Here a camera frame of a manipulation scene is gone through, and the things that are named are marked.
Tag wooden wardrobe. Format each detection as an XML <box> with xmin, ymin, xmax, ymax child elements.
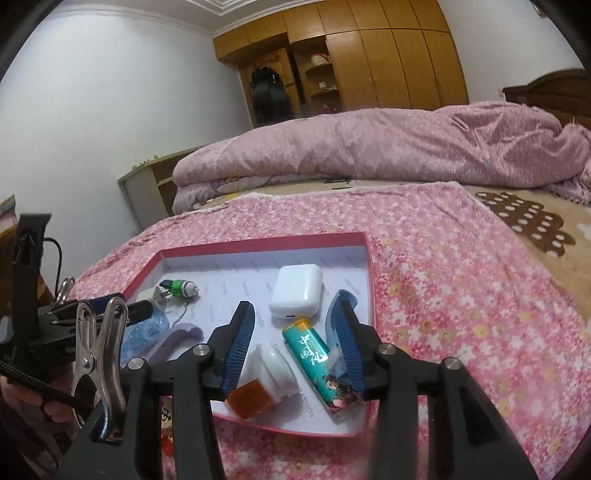
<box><xmin>212</xmin><ymin>0</ymin><xmax>469</xmax><ymax>130</ymax></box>

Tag pale green shelf cabinet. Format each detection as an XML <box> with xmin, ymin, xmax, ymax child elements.
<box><xmin>117</xmin><ymin>147</ymin><xmax>208</xmax><ymax>232</ymax></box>

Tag white earbuds case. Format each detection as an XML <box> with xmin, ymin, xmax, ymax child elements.
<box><xmin>269</xmin><ymin>264</ymin><xmax>324</xmax><ymax>320</ymax></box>

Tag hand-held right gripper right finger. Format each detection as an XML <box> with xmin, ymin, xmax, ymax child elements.
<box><xmin>333</xmin><ymin>305</ymin><xmax>539</xmax><ymax>480</ymax></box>

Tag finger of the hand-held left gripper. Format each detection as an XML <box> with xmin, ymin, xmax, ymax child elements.
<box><xmin>126</xmin><ymin>299</ymin><xmax>155</xmax><ymax>323</ymax></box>
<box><xmin>85</xmin><ymin>292</ymin><xmax>126</xmax><ymax>315</ymax></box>

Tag lavender plastic handle tool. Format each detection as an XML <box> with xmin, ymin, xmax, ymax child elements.
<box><xmin>150</xmin><ymin>323</ymin><xmax>205</xmax><ymax>365</ymax></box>

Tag pink quilt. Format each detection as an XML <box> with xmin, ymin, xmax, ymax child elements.
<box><xmin>172</xmin><ymin>99</ymin><xmax>591</xmax><ymax>215</ymax></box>

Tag black braided cable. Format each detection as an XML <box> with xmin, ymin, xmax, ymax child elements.
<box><xmin>0</xmin><ymin>357</ymin><xmax>93</xmax><ymax>416</ymax></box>

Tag green cartoon lighter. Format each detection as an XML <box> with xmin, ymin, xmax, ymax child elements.
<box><xmin>281</xmin><ymin>319</ymin><xmax>362</xmax><ymax>411</ymax></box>

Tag blue plastic clip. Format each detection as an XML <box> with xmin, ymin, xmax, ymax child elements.
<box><xmin>324</xmin><ymin>289</ymin><xmax>358</xmax><ymax>384</ymax></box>

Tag person's left hand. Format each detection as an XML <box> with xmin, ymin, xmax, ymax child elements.
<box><xmin>0</xmin><ymin>374</ymin><xmax>93</xmax><ymax>435</ymax></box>

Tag green white keychain toy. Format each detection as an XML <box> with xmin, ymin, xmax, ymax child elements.
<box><xmin>159</xmin><ymin>278</ymin><xmax>201</xmax><ymax>330</ymax></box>

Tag red cardboard box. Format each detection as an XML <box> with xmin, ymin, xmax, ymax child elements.
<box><xmin>121</xmin><ymin>232</ymin><xmax>372</xmax><ymax>437</ymax></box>

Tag grey plug adapter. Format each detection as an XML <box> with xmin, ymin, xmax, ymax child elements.
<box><xmin>139</xmin><ymin>285</ymin><xmax>171</xmax><ymax>312</ymax></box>

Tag dark wooden headboard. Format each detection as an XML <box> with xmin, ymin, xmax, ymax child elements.
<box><xmin>502</xmin><ymin>68</ymin><xmax>591</xmax><ymax>127</ymax></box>

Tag pink floral bed sheet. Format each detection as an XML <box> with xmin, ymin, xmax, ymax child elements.
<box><xmin>69</xmin><ymin>182</ymin><xmax>591</xmax><ymax>480</ymax></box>

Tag white jar with orange label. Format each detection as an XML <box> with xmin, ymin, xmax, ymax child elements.
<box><xmin>226</xmin><ymin>342</ymin><xmax>301</xmax><ymax>420</ymax></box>

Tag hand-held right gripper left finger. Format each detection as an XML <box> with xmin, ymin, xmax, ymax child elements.
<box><xmin>55</xmin><ymin>300</ymin><xmax>256</xmax><ymax>480</ymax></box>

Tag hanging dark clothes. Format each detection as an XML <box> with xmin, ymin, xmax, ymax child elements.
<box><xmin>249</xmin><ymin>66</ymin><xmax>284</xmax><ymax>125</ymax></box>

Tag translucent blue heart-shaped case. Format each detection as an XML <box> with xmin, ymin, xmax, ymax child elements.
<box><xmin>121</xmin><ymin>307</ymin><xmax>169</xmax><ymax>358</ymax></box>

